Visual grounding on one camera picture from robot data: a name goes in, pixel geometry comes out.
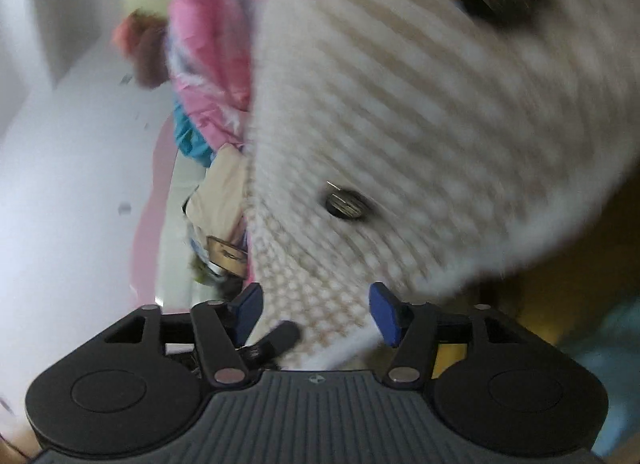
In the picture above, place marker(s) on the pink printed quilt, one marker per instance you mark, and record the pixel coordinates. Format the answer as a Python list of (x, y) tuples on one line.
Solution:
[(210, 44)]

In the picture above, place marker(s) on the smartphone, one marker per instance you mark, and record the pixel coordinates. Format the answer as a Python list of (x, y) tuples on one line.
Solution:
[(226, 255)]

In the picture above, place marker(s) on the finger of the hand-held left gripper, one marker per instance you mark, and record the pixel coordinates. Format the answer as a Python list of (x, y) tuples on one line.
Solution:
[(272, 341)]

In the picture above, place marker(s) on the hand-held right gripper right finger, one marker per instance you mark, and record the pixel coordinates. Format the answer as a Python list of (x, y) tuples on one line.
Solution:
[(382, 311)]

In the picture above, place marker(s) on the beige white checked coat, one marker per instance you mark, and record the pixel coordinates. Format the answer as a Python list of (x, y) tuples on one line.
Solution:
[(425, 119)]

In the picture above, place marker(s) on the pink white bed headboard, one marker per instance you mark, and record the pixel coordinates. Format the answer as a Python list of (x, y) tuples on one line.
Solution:
[(150, 224)]

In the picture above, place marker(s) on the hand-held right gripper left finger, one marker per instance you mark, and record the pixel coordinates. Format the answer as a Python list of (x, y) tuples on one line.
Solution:
[(247, 309)]

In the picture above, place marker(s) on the beige folded cloth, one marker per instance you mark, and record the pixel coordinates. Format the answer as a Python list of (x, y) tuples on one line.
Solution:
[(220, 194)]

